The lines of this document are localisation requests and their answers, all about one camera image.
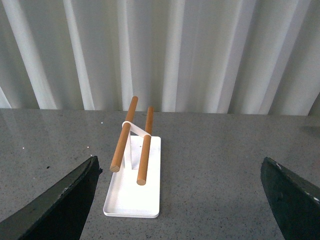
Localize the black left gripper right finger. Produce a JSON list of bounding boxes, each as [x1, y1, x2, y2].
[[260, 157, 320, 240]]

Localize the white rack with wooden bars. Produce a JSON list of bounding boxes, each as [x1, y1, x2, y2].
[[103, 96, 161, 219]]

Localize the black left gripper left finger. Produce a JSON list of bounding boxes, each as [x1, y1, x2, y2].
[[0, 156, 102, 240]]

